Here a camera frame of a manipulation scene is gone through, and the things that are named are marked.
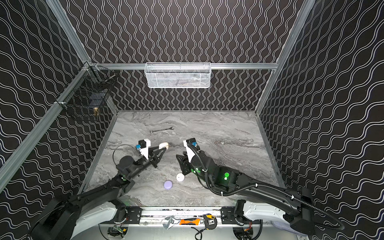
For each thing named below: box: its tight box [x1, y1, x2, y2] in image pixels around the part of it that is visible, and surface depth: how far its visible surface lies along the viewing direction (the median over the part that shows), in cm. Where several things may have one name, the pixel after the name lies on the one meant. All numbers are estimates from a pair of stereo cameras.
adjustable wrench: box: [162, 215, 175, 230], surface depth 74 cm
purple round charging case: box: [163, 179, 173, 190], surface depth 85 cm
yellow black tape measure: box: [203, 213, 218, 230], surface depth 72 cm
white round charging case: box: [176, 173, 185, 182], surface depth 88 cm
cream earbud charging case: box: [158, 142, 169, 150], surface depth 77 cm
